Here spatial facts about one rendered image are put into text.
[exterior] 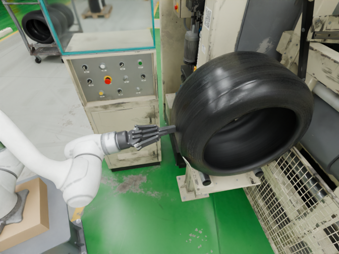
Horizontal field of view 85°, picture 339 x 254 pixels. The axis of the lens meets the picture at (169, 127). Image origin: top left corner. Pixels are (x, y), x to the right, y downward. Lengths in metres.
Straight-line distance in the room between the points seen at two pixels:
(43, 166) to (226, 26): 0.84
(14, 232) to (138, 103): 0.99
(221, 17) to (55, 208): 1.30
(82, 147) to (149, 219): 1.22
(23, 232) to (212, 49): 1.24
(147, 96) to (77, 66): 0.50
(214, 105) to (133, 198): 1.48
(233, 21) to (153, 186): 1.57
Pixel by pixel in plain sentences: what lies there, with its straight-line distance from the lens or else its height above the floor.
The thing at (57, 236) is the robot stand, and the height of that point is 0.65.
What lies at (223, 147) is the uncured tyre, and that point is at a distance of 1.11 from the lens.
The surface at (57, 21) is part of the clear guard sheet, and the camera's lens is 1.26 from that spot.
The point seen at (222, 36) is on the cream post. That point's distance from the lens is 0.91.
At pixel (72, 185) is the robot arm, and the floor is 1.21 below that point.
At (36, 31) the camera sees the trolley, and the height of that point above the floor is 0.49.
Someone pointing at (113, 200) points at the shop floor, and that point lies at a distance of 1.98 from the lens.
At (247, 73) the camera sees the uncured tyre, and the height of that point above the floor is 1.44.
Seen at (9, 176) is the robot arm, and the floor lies 0.93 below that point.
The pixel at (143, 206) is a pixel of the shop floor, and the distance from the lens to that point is 1.90.
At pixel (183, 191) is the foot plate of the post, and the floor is 0.01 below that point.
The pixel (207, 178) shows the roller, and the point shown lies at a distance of 0.96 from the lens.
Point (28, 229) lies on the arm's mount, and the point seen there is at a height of 0.75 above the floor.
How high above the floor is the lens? 1.74
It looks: 45 degrees down
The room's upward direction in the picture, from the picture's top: straight up
